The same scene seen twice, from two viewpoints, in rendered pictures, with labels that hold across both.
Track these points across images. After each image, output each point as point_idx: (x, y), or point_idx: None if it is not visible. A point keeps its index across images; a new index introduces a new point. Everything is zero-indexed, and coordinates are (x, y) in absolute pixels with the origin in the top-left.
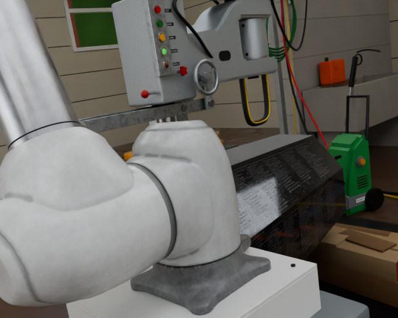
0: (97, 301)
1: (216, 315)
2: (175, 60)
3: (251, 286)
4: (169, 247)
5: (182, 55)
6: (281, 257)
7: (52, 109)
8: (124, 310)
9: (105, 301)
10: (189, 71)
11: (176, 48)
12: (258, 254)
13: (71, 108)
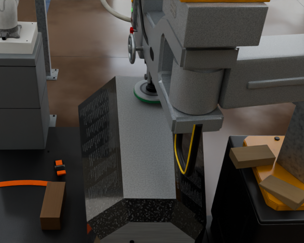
0: (23, 22)
1: None
2: (137, 22)
3: None
4: None
5: (139, 22)
6: None
7: None
8: None
9: (21, 23)
10: (139, 37)
11: (138, 14)
12: None
13: None
